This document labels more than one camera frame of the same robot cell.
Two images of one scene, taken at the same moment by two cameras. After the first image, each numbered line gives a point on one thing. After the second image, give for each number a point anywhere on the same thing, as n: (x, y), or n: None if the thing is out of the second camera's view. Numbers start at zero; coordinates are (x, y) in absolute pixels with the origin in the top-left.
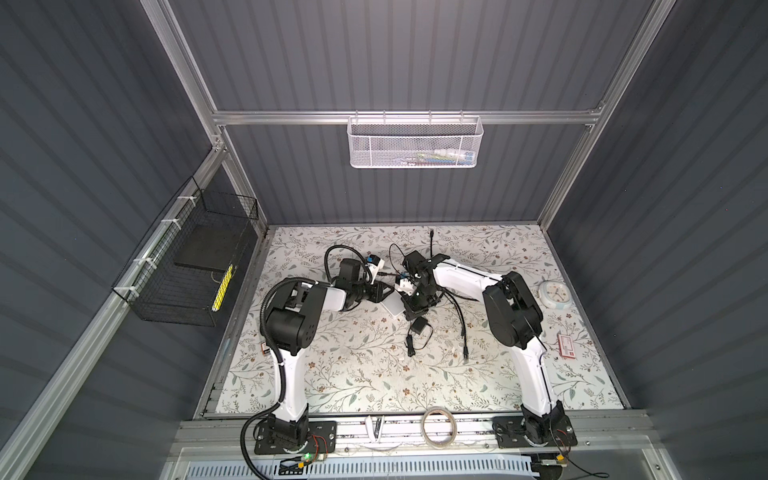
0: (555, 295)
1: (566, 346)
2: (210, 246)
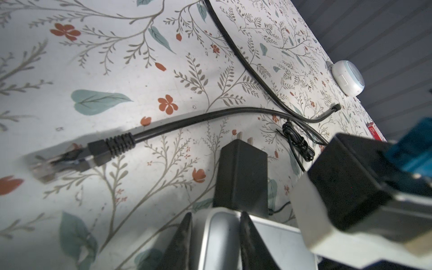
0: (347, 77)
1: (374, 132)
2: None
